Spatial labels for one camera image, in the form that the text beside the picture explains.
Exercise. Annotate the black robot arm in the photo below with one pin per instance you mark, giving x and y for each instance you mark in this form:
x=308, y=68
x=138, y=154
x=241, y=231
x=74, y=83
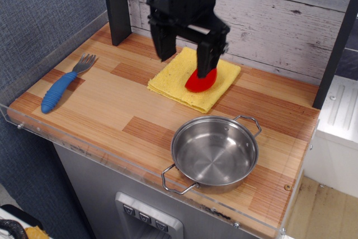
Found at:
x=193, y=20

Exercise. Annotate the yellow object at corner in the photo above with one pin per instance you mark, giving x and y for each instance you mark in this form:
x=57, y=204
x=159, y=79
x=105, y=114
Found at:
x=36, y=233

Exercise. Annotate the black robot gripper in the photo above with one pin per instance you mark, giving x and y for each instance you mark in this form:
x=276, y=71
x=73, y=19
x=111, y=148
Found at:
x=193, y=20

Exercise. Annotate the black post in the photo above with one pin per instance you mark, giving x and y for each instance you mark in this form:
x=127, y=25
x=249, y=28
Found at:
x=338, y=48
x=119, y=20

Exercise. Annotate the stainless steel pot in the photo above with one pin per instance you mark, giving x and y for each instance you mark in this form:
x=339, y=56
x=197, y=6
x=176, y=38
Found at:
x=215, y=152

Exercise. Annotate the white toy sink unit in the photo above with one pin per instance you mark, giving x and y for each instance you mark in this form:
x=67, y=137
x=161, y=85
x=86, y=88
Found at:
x=331, y=158

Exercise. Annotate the silver dispenser panel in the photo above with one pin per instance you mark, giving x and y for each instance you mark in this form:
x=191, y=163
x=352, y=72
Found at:
x=140, y=220

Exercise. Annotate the right black post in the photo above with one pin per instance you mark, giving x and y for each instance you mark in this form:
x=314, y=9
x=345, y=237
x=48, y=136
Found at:
x=338, y=48

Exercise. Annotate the yellow folded cloth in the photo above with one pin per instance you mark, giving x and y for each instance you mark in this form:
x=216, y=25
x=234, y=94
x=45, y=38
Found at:
x=170, y=81

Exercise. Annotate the blue handled fork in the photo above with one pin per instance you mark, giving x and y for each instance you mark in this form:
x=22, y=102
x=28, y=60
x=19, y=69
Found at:
x=55, y=92

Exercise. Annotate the red half-sphere object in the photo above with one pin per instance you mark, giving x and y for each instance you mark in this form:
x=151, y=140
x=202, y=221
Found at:
x=196, y=84

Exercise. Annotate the left black post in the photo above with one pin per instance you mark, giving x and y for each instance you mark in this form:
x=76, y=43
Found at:
x=119, y=20

